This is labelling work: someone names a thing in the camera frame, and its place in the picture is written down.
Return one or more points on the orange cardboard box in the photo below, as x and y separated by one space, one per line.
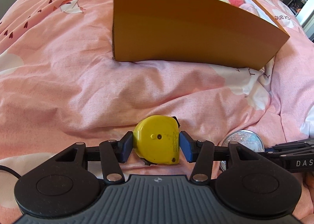
199 31

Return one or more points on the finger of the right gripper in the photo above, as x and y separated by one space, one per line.
293 145
289 154

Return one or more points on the person's right hand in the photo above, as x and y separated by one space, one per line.
309 179

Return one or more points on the pink fabric pouch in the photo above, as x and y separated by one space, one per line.
249 8

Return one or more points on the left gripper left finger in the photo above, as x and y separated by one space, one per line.
112 153

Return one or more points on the yellow tape measure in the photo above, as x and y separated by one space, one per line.
156 140

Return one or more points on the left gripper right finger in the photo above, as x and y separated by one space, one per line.
200 152

